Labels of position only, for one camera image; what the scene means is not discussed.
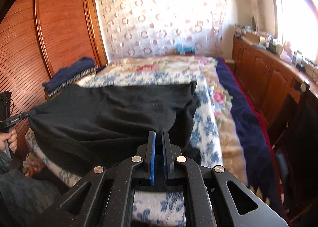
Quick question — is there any black t-shirt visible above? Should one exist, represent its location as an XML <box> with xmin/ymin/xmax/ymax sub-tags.
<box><xmin>29</xmin><ymin>82</ymin><xmax>201</xmax><ymax>176</ymax></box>

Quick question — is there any person's left hand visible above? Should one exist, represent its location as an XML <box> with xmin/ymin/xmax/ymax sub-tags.
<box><xmin>0</xmin><ymin>127</ymin><xmax>17</xmax><ymax>152</ymax></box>

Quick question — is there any blue white floral quilt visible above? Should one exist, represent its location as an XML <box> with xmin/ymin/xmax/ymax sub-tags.
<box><xmin>29</xmin><ymin>81</ymin><xmax>214</xmax><ymax>226</ymax></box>

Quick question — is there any patterned folded garment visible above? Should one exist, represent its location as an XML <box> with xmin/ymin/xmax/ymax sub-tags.
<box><xmin>44</xmin><ymin>65</ymin><xmax>99</xmax><ymax>101</ymax></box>

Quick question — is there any pink rose floral blanket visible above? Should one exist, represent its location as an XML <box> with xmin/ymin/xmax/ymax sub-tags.
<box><xmin>89</xmin><ymin>56</ymin><xmax>248</xmax><ymax>184</ymax></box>

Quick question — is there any navy folded garment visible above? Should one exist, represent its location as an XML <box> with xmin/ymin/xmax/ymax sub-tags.
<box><xmin>42</xmin><ymin>57</ymin><xmax>95</xmax><ymax>93</ymax></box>

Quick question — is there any red bed cover edge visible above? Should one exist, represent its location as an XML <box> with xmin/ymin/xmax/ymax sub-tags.
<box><xmin>221</xmin><ymin>58</ymin><xmax>291</xmax><ymax>217</ymax></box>

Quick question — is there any blue toy on sill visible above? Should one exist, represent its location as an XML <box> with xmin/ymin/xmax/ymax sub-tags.
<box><xmin>176</xmin><ymin>43</ymin><xmax>195</xmax><ymax>55</ymax></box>

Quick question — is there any wooden wardrobe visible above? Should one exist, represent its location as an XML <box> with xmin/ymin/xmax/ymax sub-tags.
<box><xmin>0</xmin><ymin>0</ymin><xmax>109</xmax><ymax>151</ymax></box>

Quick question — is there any long wooden cabinet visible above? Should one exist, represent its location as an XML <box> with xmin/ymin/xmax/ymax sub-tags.
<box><xmin>232</xmin><ymin>37</ymin><xmax>317</xmax><ymax>127</ymax></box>

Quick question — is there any sheer circle pattern curtain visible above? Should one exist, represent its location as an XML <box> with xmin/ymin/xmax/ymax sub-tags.
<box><xmin>96</xmin><ymin>0</ymin><xmax>227</xmax><ymax>62</ymax></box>

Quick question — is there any cardboard box on cabinet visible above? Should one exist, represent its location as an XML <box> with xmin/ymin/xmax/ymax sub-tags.
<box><xmin>245</xmin><ymin>32</ymin><xmax>267</xmax><ymax>45</ymax></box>

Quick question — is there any window with wooden frame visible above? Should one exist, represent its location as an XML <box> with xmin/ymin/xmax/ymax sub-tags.
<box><xmin>274</xmin><ymin>0</ymin><xmax>317</xmax><ymax>64</ymax></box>

